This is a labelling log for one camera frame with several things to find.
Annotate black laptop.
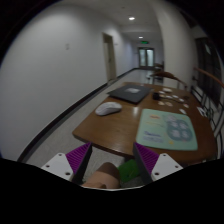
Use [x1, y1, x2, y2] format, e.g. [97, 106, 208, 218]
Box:
[108, 84, 151, 104]

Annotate dark window frame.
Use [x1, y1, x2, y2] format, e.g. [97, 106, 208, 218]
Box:
[195, 37, 221, 105]

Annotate white computer mouse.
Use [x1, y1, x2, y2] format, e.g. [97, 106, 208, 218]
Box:
[95, 102, 122, 116]

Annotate light green mouse pad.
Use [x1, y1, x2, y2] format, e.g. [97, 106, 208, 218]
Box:
[136, 109, 198, 151]

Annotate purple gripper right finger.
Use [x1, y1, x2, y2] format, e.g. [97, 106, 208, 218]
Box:
[132, 141, 184, 185]

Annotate brown stool seat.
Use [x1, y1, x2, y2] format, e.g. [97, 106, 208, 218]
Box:
[83, 162, 120, 189]

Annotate wooden handrail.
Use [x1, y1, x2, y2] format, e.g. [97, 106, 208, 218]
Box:
[194, 67, 224, 88]

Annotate wooden chair back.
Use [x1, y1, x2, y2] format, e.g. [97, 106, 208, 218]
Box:
[151, 71, 187, 90]

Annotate wooden side door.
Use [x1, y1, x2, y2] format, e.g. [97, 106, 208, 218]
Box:
[103, 33, 116, 81]

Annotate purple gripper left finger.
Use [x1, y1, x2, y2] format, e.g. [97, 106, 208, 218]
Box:
[41, 141, 93, 185]

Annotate double glass exit door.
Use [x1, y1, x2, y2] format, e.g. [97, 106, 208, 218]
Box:
[138, 48, 154, 68]

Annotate brown wooden table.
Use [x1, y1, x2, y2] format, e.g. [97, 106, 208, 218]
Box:
[72, 88, 217, 165]

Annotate green object under table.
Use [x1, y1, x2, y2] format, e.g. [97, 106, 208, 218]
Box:
[118, 159, 140, 183]

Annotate green exit sign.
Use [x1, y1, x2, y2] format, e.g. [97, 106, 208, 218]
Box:
[140, 41, 149, 44]

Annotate small black box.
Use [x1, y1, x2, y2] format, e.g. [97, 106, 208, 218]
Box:
[153, 93, 160, 100]

